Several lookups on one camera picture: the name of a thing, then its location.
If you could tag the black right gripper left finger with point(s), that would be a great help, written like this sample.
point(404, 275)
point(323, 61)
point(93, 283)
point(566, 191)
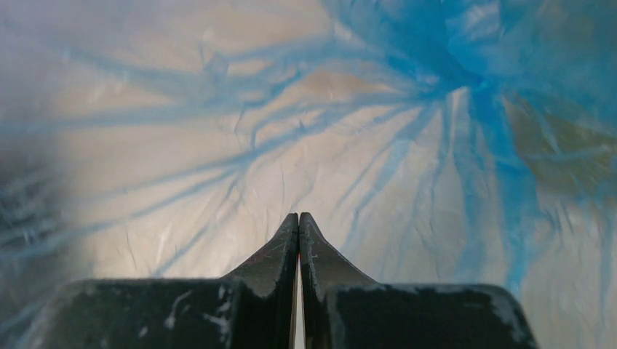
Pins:
point(250, 307)

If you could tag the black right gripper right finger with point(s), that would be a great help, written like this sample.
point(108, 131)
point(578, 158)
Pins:
point(345, 308)

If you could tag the blue plastic trash bag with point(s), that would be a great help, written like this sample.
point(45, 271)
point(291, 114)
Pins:
point(432, 141)

